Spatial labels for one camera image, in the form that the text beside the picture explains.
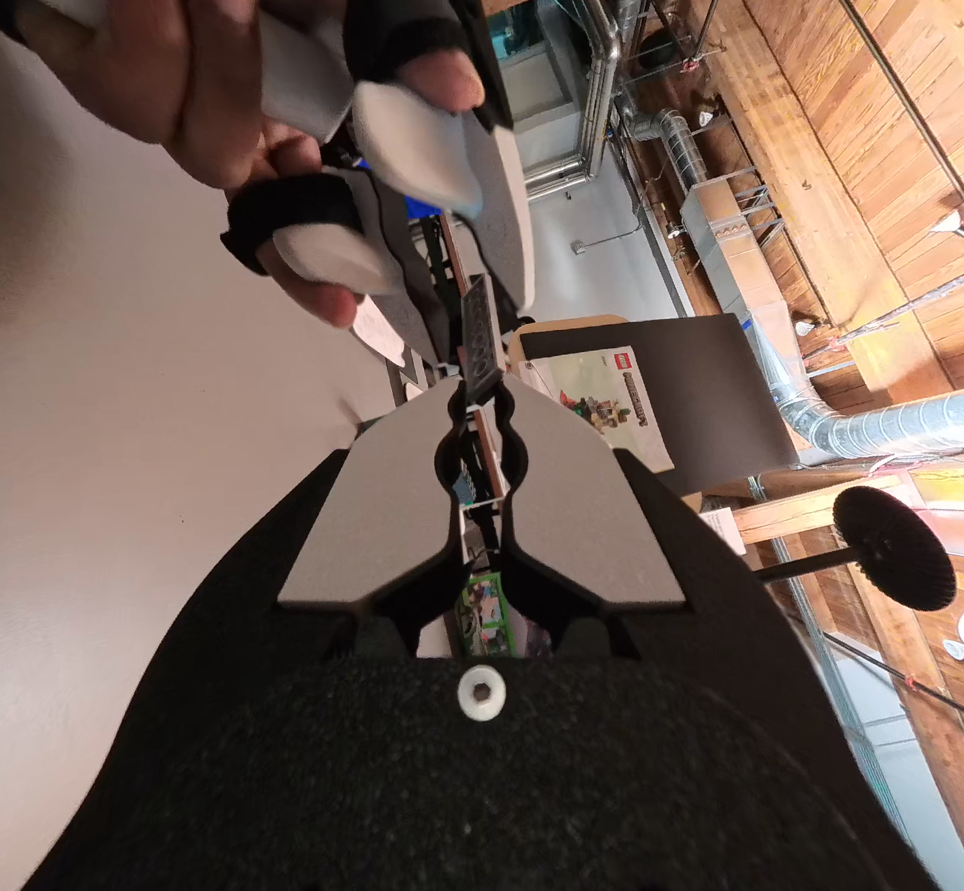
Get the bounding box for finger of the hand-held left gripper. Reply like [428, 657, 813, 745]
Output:
[331, 168, 454, 372]
[452, 111, 539, 312]

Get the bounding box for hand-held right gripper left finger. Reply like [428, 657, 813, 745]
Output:
[279, 376, 463, 610]

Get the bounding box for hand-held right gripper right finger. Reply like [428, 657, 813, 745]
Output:
[496, 375, 687, 612]

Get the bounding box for dark grey lego plate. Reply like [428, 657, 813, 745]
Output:
[459, 273, 504, 398]

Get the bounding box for lego instruction booklet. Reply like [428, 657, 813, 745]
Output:
[520, 345, 676, 475]

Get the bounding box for green lego box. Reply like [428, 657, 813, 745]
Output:
[454, 571, 522, 658]

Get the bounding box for person's left hand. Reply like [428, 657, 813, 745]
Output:
[15, 0, 487, 328]

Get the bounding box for silver ceiling pipes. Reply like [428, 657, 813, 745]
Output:
[520, 0, 656, 191]

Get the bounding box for dark grey panel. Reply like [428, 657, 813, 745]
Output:
[511, 313, 801, 496]

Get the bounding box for silver rectangular ventilation duct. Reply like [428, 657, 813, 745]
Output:
[618, 106, 792, 319]

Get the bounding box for silver round ventilation duct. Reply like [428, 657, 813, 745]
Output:
[749, 314, 964, 460]

